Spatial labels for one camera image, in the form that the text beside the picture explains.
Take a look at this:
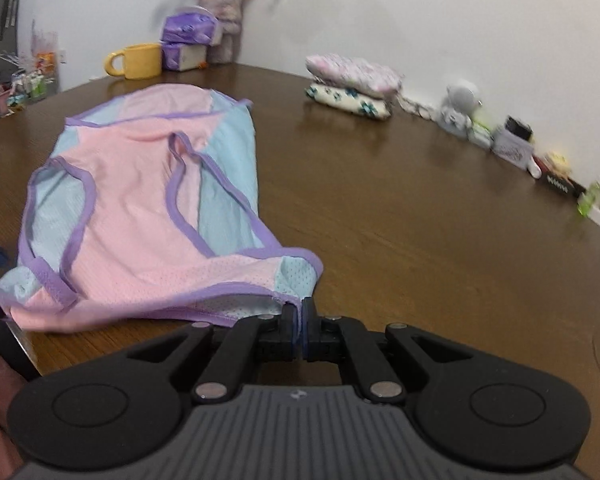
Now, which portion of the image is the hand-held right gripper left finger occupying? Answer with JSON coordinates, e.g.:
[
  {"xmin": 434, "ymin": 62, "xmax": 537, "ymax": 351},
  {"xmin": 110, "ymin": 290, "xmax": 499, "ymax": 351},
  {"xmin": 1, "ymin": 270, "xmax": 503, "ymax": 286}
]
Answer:
[{"xmin": 125, "ymin": 304, "xmax": 301, "ymax": 406}]

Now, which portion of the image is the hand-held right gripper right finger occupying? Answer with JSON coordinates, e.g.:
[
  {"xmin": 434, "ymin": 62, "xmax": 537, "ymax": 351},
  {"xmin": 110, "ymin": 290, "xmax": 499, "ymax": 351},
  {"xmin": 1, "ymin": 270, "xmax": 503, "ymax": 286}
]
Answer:
[{"xmin": 303, "ymin": 297, "xmax": 474, "ymax": 406}]

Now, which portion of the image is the pink blue mesh garment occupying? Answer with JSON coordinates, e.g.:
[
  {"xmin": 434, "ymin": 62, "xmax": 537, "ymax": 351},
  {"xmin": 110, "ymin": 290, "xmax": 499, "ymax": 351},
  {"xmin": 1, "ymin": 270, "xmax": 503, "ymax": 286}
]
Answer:
[{"xmin": 0, "ymin": 84, "xmax": 325, "ymax": 333}]

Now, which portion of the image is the plastic-wrapped colourful bundle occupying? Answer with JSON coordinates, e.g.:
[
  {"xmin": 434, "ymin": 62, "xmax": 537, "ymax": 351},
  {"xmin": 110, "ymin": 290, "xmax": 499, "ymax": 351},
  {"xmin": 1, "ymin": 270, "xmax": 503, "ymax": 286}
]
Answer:
[{"xmin": 10, "ymin": 20, "xmax": 61, "ymax": 106}]

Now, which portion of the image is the folded white green-flower cloth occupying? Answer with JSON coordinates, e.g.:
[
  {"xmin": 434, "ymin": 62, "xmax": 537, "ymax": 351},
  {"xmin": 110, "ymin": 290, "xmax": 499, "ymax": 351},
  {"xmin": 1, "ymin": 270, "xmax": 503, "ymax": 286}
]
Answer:
[{"xmin": 305, "ymin": 82, "xmax": 393, "ymax": 122}]

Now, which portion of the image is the yellow mug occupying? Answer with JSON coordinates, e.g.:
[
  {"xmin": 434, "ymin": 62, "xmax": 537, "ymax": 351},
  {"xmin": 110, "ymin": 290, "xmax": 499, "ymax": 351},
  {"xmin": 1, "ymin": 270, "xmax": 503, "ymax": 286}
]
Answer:
[{"xmin": 103, "ymin": 43, "xmax": 163, "ymax": 80}]

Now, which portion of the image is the small white green item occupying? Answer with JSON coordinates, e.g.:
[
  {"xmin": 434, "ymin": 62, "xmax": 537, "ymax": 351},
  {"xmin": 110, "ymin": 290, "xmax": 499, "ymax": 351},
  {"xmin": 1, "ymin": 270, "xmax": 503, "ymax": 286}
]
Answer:
[{"xmin": 467, "ymin": 117, "xmax": 495, "ymax": 150}]

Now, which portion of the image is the folded pink floral cloth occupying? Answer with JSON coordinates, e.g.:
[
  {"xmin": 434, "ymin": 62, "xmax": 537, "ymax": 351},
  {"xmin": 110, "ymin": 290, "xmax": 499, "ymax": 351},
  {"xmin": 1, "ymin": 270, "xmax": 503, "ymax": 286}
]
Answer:
[{"xmin": 305, "ymin": 54, "xmax": 405, "ymax": 98}]

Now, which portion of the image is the white astronaut figurine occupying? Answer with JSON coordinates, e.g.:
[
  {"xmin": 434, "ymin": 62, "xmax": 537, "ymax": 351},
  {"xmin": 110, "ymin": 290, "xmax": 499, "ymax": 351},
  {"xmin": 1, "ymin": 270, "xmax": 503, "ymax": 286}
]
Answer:
[{"xmin": 437, "ymin": 77, "xmax": 483, "ymax": 133}]

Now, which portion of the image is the white purple tissue pack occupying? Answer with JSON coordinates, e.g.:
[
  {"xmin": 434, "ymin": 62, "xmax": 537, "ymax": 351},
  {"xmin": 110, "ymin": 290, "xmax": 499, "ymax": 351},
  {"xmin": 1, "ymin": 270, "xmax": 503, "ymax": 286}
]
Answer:
[{"xmin": 161, "ymin": 41, "xmax": 208, "ymax": 72}]

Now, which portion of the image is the small black device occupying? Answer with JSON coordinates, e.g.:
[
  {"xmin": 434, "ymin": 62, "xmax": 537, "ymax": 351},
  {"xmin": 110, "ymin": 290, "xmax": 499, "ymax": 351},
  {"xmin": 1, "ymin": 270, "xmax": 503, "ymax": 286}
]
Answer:
[{"xmin": 505, "ymin": 116, "xmax": 535, "ymax": 141}]

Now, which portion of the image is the yellow small packet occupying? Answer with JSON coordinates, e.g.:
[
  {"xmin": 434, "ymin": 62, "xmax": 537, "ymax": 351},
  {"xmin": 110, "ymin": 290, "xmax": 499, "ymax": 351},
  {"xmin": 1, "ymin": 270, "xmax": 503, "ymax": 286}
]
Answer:
[{"xmin": 545, "ymin": 152, "xmax": 573, "ymax": 173}]

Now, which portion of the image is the green translucent bottle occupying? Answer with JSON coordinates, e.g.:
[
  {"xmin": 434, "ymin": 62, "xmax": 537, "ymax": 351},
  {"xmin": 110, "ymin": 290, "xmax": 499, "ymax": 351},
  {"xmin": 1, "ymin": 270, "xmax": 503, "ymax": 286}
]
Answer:
[{"xmin": 577, "ymin": 180, "xmax": 600, "ymax": 218}]

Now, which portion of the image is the lilac textured vase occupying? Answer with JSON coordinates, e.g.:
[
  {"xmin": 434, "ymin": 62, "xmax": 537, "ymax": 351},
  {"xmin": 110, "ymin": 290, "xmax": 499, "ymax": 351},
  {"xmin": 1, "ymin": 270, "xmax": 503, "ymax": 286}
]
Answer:
[{"xmin": 199, "ymin": 0, "xmax": 244, "ymax": 65}]

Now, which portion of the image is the beaded strap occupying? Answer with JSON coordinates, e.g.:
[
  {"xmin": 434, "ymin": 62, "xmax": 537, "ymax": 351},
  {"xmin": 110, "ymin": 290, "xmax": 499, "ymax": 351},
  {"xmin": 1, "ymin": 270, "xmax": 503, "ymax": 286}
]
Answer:
[{"xmin": 397, "ymin": 91, "xmax": 438, "ymax": 121}]

